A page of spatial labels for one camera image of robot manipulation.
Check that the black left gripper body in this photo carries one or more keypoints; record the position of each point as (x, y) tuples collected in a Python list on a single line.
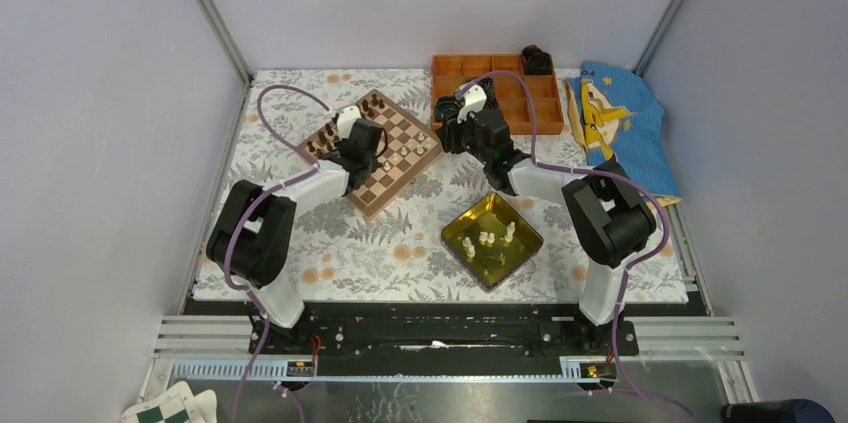
[(371, 166)]

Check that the wooden chess board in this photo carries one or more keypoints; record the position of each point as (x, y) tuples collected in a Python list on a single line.
[(381, 188)]

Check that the black rolled strap corner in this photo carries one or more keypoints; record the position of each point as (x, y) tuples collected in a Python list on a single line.
[(536, 62)]

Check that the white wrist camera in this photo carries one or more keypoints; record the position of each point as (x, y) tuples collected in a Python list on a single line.
[(346, 119), (473, 101)]

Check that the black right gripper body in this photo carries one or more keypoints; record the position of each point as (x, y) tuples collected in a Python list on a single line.
[(461, 138)]

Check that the blue pikachu cloth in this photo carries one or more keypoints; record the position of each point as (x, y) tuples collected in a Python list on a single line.
[(614, 115)]

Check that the dark blue cylinder object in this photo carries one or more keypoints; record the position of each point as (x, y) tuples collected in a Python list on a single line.
[(782, 411)]

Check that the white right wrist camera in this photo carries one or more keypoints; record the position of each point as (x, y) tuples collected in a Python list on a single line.
[(473, 101)]

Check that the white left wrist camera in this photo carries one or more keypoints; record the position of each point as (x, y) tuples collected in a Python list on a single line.
[(346, 119)]

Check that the orange compartment tray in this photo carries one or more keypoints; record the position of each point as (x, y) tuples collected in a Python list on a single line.
[(524, 100)]

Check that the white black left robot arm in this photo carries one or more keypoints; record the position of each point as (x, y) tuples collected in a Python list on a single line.
[(251, 237)]

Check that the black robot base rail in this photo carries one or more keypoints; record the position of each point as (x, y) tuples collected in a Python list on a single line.
[(407, 339)]

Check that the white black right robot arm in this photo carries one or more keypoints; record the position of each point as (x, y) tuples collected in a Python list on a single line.
[(608, 210)]

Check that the gold metal tin tray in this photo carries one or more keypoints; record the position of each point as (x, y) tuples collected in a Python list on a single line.
[(492, 265)]

